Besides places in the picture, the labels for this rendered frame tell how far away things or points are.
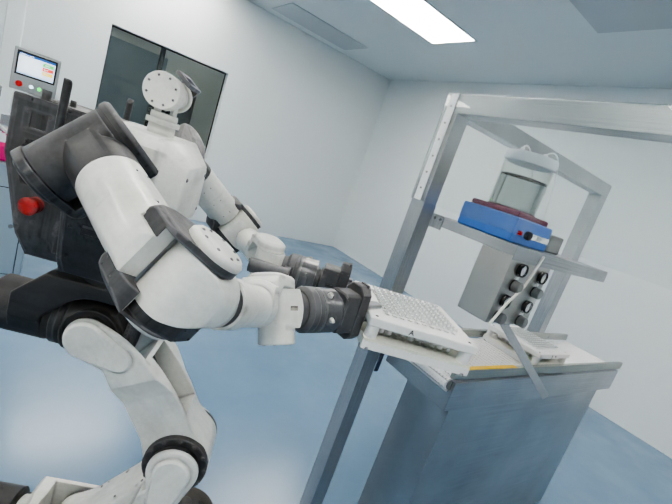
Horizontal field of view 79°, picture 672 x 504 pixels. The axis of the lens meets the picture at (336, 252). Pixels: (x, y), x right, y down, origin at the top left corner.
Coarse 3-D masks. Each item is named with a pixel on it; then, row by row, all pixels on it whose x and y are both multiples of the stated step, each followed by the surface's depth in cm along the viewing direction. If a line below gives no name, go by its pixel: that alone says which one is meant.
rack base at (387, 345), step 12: (360, 336) 86; (384, 336) 88; (372, 348) 84; (384, 348) 84; (396, 348) 85; (408, 348) 86; (420, 348) 88; (408, 360) 86; (420, 360) 86; (432, 360) 86; (444, 360) 86; (456, 372) 87
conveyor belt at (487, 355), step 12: (480, 348) 161; (492, 348) 166; (564, 348) 206; (576, 348) 214; (480, 360) 148; (492, 360) 152; (504, 360) 157; (516, 360) 162; (576, 360) 191; (588, 360) 198; (600, 360) 206; (432, 372) 128; (444, 372) 127; (444, 384) 124
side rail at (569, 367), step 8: (504, 368) 137; (512, 368) 140; (520, 368) 143; (536, 368) 150; (544, 368) 154; (552, 368) 158; (560, 368) 162; (568, 368) 166; (576, 368) 171; (584, 368) 176; (592, 368) 181; (600, 368) 186; (608, 368) 192; (616, 368) 198; (456, 376) 122; (464, 376) 125; (472, 376) 127; (480, 376) 130; (488, 376) 133; (496, 376) 136; (504, 376) 139
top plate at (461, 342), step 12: (372, 300) 94; (372, 312) 85; (384, 312) 88; (444, 312) 105; (372, 324) 83; (384, 324) 83; (396, 324) 84; (408, 324) 86; (420, 324) 88; (456, 324) 98; (408, 336) 84; (420, 336) 85; (432, 336) 85; (444, 336) 86; (456, 336) 89; (456, 348) 86; (468, 348) 86
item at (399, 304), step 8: (384, 296) 97; (392, 296) 99; (400, 296) 102; (392, 304) 93; (400, 304) 95; (408, 304) 97; (416, 304) 100; (392, 312) 89; (400, 312) 89; (408, 312) 91; (416, 312) 93; (424, 312) 95; (432, 312) 98; (432, 320) 91; (440, 320) 93
